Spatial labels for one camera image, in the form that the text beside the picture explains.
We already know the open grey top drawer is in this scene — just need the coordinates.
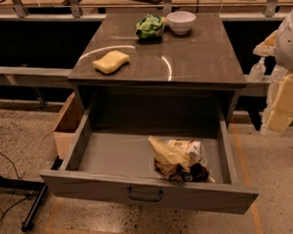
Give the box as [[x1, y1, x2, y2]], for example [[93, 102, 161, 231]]
[[40, 95, 259, 214]]

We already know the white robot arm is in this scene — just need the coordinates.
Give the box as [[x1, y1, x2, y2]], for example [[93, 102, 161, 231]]
[[254, 8, 293, 136]]

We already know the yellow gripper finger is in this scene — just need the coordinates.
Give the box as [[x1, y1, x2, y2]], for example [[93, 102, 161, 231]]
[[253, 30, 277, 57], [264, 73, 293, 133]]

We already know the black stand base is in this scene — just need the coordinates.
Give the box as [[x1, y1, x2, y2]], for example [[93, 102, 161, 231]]
[[0, 156, 67, 234]]

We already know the grey metal rail shelf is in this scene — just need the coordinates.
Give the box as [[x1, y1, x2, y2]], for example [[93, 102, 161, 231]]
[[0, 66, 72, 88]]

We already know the grey cabinet counter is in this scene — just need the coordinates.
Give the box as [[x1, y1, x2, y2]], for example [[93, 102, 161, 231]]
[[68, 13, 246, 120]]

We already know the green chip bag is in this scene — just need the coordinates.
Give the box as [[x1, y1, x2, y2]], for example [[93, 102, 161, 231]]
[[135, 14, 167, 39]]

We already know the black drawer handle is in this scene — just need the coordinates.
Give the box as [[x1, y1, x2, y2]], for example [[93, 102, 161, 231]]
[[127, 188, 163, 203]]

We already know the black floor cable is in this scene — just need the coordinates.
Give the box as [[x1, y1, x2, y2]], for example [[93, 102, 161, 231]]
[[0, 133, 38, 234]]

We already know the white bowl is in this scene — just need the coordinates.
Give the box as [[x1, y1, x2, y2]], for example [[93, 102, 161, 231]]
[[167, 11, 197, 34]]

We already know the brown chip bag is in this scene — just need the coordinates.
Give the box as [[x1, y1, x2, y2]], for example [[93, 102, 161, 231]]
[[148, 137, 215, 184]]

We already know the cardboard box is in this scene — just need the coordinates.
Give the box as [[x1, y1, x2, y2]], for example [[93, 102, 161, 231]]
[[45, 93, 83, 160]]

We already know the yellow sponge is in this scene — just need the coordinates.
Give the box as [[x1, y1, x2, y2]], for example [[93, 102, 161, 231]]
[[92, 50, 130, 75]]

